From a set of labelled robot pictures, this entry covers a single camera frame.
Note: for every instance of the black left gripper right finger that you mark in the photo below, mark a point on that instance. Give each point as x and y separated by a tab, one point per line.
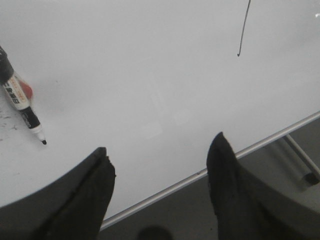
239	214

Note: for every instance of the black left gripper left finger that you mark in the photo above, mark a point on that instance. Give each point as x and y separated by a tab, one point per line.
71	208

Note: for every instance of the black white whiteboard marker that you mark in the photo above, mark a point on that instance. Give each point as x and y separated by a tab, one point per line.
11	83

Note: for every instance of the grey metal whiteboard stand leg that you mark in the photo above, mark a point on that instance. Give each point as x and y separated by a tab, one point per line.
312	178

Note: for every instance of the white whiteboard with aluminium frame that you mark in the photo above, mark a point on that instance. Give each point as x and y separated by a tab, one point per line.
152	81

